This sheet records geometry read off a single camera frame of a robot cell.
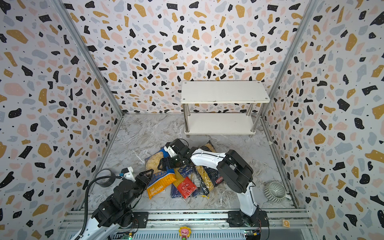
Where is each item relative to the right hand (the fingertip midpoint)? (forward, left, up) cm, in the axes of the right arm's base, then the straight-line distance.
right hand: (160, 165), depth 83 cm
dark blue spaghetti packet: (-12, -9, -6) cm, 16 cm away
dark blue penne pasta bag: (-6, -31, -4) cm, 32 cm away
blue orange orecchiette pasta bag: (-7, -2, -1) cm, 7 cm away
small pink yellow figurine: (-30, -16, -4) cm, 34 cm away
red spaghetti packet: (-11, -15, -2) cm, 19 cm away
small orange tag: (-25, -65, -9) cm, 70 cm away
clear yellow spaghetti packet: (-11, -26, -2) cm, 28 cm away
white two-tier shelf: (+56, -42, -8) cm, 70 cm away
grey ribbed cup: (-11, -65, -10) cm, 66 cm away
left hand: (-5, +2, +4) cm, 6 cm away
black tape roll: (-7, +28, -6) cm, 30 cm away
